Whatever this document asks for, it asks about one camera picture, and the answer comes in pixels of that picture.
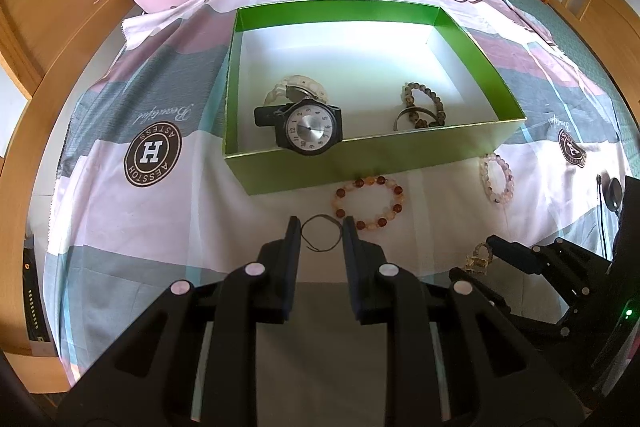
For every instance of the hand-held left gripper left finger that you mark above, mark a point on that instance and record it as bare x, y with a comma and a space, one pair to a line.
294, 267

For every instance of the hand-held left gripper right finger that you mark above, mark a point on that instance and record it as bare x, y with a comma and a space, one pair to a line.
350, 267

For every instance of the black wrist watch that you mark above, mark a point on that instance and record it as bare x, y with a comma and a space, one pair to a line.
307, 127

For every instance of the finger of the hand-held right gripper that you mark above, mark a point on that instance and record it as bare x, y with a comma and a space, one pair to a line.
515, 252
492, 297

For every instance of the cream white wrist watch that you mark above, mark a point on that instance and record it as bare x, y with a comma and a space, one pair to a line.
300, 87

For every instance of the black electronic device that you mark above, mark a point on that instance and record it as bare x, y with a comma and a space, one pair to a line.
36, 297

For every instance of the silver metal bangle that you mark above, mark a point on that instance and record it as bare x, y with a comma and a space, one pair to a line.
407, 117

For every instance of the wooden headboard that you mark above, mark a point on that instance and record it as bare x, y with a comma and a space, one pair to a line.
45, 7

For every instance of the green cardboard box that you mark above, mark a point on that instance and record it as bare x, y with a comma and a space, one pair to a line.
350, 142

